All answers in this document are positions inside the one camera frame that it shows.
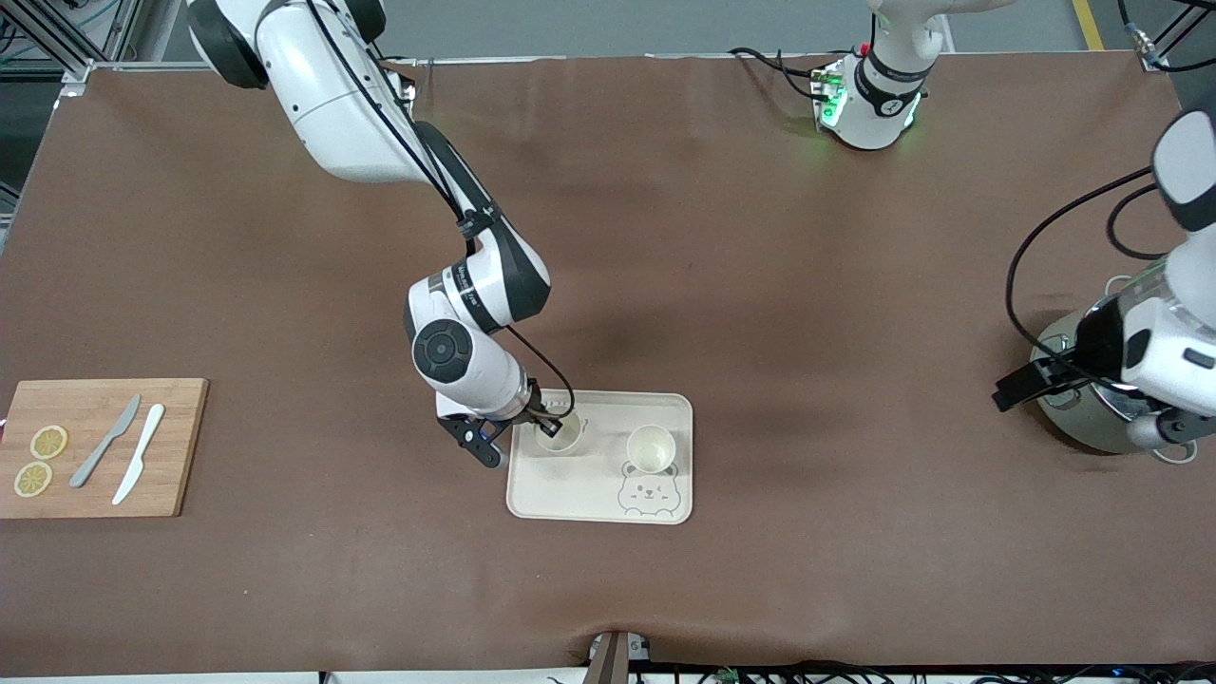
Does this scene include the metal table clamp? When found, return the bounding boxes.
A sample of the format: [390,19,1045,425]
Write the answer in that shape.
[587,630,653,684]

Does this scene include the wooden cutting board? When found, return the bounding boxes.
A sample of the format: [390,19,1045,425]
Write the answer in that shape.
[0,378,210,520]

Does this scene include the brown table cover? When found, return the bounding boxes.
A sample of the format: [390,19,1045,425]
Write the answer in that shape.
[0,52,1216,677]

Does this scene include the white plastic cup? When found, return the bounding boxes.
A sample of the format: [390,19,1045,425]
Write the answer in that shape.
[626,425,677,475]
[535,410,582,455]

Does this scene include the grey plastic knife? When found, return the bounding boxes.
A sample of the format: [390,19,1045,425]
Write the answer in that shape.
[68,394,143,489]

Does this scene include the cream tray with bear print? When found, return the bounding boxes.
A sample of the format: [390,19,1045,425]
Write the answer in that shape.
[505,389,694,525]

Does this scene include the aluminium frame post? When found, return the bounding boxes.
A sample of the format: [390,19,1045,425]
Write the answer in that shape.
[1121,0,1216,72]
[0,0,143,96]

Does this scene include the white plastic knife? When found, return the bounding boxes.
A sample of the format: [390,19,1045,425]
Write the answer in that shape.
[111,404,166,506]

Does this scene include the black base cables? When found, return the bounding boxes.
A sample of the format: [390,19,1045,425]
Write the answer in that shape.
[727,46,832,104]

